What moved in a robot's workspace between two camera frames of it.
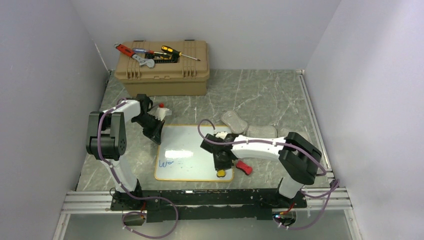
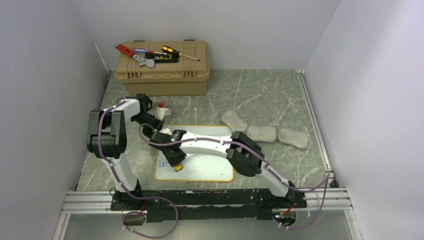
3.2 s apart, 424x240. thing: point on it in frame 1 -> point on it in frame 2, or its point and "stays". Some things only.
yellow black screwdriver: (169, 49) stays
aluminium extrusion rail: (88, 201) stays
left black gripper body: (149, 123) stays
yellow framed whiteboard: (181, 157) stays
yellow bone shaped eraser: (221, 173) -> (178, 167)
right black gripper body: (220, 163) -> (172, 161)
